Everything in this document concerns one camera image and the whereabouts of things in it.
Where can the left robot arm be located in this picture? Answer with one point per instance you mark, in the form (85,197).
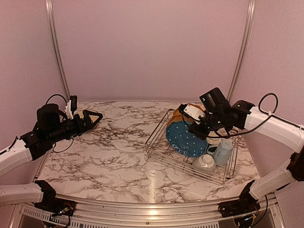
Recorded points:
(52,126)

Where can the pale green bowl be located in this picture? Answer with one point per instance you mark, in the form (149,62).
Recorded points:
(204,163)

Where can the right aluminium frame post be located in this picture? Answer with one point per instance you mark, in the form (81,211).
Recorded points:
(243,49)

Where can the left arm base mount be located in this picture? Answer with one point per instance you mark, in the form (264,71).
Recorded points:
(57,206)

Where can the light blue mug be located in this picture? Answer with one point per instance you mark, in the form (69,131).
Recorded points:
(221,152)

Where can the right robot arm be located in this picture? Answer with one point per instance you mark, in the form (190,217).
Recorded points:
(247,117)

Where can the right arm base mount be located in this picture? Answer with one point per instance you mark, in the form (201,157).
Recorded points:
(237,207)

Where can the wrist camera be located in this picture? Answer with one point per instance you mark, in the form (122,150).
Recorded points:
(71,107)
(192,112)

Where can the metal wire dish rack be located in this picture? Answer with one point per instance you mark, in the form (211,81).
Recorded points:
(159,149)

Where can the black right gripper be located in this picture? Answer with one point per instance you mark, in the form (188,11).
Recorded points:
(196,129)

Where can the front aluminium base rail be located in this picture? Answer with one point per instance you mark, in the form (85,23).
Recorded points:
(89,213)

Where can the dark teal mug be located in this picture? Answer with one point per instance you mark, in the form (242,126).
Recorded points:
(213,144)

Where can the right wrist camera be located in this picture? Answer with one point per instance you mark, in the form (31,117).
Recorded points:
(192,112)

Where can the aluminium frame post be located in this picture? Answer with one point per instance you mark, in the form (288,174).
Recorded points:
(55,43)
(243,49)

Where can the blue polka dot plate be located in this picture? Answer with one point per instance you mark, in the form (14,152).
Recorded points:
(184,142)

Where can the cream floral plate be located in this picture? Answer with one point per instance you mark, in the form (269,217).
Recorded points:
(87,120)

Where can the left aluminium frame post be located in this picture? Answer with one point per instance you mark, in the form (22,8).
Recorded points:
(55,43)

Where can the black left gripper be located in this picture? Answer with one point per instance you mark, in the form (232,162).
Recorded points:
(89,124)

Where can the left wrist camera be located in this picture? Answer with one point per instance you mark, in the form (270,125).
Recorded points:
(71,107)

